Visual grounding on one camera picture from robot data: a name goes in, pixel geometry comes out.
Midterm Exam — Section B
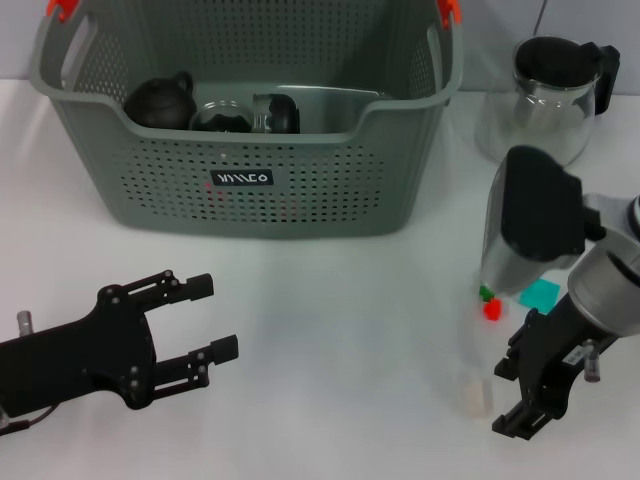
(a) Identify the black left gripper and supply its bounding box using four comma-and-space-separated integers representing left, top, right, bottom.
0, 268, 241, 419

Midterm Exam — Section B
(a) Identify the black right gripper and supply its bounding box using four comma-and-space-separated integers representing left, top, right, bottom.
491, 292, 624, 442

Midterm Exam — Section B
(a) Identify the chunky white brick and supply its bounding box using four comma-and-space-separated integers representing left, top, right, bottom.
457, 372, 495, 418

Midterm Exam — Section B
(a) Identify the teal square plate brick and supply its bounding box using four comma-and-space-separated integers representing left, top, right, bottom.
518, 279, 561, 314

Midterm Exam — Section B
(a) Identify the grey perforated storage bin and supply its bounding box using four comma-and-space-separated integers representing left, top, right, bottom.
28, 0, 465, 240

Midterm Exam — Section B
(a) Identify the orange bin clip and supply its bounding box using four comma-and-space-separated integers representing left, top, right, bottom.
46, 0, 81, 24
437, 0, 461, 26

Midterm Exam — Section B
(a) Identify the silver angled gripper plug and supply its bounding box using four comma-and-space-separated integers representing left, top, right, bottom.
582, 339, 602, 385

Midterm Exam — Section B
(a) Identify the dark clay teapot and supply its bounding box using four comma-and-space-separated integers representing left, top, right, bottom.
123, 69, 197, 130

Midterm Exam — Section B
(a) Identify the glass pitcher black lid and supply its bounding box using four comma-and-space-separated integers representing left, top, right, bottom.
473, 34, 622, 166

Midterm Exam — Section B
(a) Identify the dark left arm cable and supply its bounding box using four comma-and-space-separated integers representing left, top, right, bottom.
0, 402, 59, 435

